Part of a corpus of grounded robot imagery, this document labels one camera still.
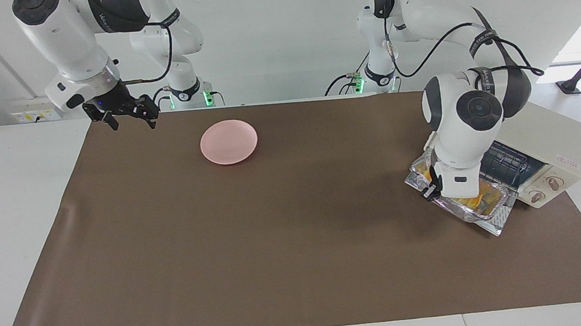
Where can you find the beige oven knob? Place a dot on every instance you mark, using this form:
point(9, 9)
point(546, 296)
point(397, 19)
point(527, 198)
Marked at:
point(555, 183)
point(537, 196)

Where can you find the pink round plate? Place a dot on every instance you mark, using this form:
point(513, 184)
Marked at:
point(229, 142)

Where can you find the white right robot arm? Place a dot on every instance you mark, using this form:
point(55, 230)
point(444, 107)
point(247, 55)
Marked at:
point(63, 41)

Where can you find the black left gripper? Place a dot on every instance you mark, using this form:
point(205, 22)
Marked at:
point(433, 180)

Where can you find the white wall socket box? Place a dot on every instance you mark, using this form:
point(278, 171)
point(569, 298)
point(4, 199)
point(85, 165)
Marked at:
point(33, 116)

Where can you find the brown table mat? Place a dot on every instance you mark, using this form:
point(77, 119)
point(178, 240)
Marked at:
point(302, 245)

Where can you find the white toaster oven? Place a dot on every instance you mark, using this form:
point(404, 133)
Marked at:
point(552, 132)

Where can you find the chrome glass oven door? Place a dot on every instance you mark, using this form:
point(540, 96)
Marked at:
point(502, 219)

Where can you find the aluminium foil tray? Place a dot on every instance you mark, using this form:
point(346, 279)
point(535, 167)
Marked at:
point(473, 213)

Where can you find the orange striped bread roll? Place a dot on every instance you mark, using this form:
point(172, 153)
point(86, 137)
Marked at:
point(485, 197)

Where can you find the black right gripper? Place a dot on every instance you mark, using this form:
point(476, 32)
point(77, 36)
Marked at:
point(114, 99)

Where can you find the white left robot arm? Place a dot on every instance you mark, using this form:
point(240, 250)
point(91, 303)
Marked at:
point(452, 103)

